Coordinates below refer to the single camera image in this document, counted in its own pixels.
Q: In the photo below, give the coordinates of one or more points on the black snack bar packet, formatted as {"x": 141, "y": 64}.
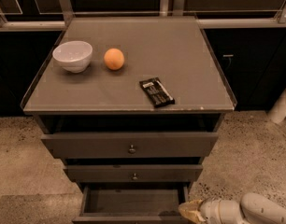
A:
{"x": 156, "y": 92}

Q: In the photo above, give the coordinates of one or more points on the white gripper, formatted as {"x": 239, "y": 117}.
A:
{"x": 208, "y": 211}

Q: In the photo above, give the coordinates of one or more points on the dark grey drawer cabinet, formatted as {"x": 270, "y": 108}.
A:
{"x": 100, "y": 100}

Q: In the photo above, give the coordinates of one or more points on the orange fruit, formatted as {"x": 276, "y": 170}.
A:
{"x": 114, "y": 59}

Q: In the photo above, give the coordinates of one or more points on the grey drawer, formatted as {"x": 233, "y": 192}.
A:
{"x": 133, "y": 173}
{"x": 129, "y": 145}
{"x": 132, "y": 203}

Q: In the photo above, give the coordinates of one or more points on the white ceramic bowl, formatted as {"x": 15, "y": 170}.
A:
{"x": 73, "y": 56}

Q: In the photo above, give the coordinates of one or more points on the metal rail frame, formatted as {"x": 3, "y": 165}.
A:
{"x": 30, "y": 15}

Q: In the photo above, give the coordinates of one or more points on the white pipe leg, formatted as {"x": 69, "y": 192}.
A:
{"x": 278, "y": 112}

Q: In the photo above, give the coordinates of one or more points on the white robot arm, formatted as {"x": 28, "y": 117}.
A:
{"x": 253, "y": 208}

